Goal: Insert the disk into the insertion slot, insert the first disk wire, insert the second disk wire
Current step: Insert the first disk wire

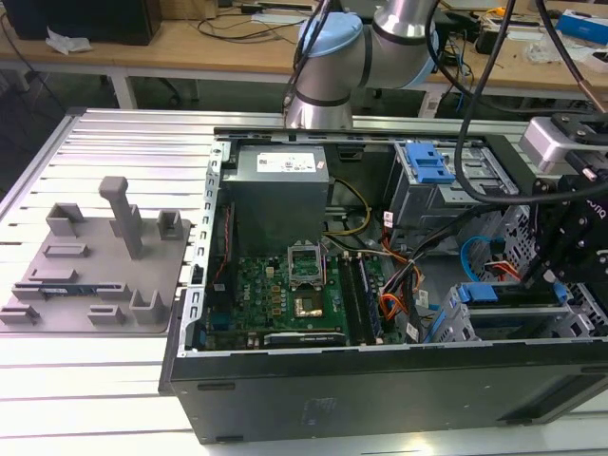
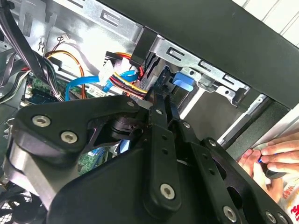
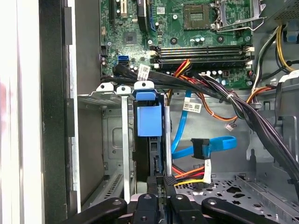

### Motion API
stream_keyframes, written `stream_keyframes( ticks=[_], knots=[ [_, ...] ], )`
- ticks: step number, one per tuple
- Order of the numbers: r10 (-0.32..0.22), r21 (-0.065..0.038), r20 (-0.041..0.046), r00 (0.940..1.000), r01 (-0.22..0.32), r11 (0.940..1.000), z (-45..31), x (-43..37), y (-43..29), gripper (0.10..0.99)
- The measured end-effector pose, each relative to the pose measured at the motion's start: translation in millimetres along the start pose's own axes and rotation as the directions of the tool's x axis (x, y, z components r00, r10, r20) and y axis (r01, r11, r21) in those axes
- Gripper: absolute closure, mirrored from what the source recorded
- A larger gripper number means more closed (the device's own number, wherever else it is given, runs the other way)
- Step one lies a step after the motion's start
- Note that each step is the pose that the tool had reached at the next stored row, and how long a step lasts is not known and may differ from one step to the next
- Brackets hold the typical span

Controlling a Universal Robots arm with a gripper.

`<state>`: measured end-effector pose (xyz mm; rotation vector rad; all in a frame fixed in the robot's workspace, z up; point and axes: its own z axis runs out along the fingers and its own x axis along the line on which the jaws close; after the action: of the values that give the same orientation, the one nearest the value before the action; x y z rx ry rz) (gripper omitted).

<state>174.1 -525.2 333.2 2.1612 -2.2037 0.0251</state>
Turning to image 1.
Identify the grey parts rack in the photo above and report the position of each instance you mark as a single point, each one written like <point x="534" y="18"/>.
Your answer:
<point x="95" y="285"/>

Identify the black RAM slot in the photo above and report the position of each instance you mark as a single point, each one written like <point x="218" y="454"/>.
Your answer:
<point x="353" y="294"/>
<point x="345" y="294"/>

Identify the grey power supply unit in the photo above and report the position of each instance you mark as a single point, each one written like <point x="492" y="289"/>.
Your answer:
<point x="275" y="209"/>

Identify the grey metal drive cage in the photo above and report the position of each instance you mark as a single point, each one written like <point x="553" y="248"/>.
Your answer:
<point x="413" y="209"/>

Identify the CPU socket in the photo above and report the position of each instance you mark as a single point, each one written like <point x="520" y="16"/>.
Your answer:
<point x="308" y="306"/>

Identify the blue cardboard box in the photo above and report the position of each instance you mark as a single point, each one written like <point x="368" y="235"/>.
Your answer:
<point x="582" y="26"/>

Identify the wooden desk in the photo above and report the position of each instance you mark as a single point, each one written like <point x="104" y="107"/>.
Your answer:
<point x="522" y="71"/>
<point x="142" y="57"/>

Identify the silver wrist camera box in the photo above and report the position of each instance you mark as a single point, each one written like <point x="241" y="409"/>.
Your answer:
<point x="544" y="142"/>

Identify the metal disk bay cage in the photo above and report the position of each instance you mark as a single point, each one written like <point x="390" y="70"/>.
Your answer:
<point x="518" y="325"/>

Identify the green RAM stick in slot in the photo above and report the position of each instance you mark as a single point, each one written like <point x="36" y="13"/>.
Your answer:
<point x="366" y="299"/>

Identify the RAM stick on rack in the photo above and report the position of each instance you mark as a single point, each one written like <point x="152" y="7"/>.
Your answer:
<point x="66" y="289"/>

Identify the green motherboard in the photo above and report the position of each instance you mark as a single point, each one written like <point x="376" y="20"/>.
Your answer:
<point x="256" y="285"/>

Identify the black box on desk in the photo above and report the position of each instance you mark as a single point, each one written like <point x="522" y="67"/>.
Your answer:
<point x="85" y="19"/>

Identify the black PC case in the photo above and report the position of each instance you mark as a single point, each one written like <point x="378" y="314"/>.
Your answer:
<point x="380" y="399"/>

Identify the blue plastic drive latch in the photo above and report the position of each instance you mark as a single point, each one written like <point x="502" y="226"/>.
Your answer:
<point x="427" y="164"/>

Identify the hard disk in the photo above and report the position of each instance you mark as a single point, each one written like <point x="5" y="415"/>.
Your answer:
<point x="477" y="293"/>

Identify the black graphics card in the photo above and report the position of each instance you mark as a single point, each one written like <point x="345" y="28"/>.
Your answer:
<point x="304" y="339"/>

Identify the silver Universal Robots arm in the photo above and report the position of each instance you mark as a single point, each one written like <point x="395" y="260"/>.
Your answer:
<point x="389" y="47"/>

